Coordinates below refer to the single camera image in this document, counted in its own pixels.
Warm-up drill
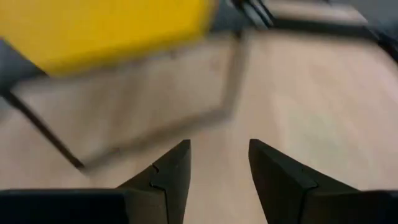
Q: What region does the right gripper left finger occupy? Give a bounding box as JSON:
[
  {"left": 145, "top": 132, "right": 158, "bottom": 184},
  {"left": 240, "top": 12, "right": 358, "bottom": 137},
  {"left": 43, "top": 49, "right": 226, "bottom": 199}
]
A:
[{"left": 117, "top": 139, "right": 192, "bottom": 224}]

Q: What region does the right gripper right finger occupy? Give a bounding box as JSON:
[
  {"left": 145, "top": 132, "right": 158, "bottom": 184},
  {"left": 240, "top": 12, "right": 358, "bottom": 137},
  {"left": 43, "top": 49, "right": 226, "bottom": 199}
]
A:
[{"left": 248, "top": 138, "right": 361, "bottom": 224}]

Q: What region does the yellow plastic mesh basket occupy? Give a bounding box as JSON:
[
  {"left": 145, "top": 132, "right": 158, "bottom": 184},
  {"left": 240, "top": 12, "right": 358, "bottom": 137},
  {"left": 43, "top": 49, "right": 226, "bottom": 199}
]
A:
[{"left": 0, "top": 0, "right": 218, "bottom": 77}]

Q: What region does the black perforated metal stand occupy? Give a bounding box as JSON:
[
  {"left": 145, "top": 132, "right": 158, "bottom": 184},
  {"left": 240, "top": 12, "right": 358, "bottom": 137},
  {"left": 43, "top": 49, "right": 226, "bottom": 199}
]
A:
[{"left": 0, "top": 37, "right": 88, "bottom": 172}]

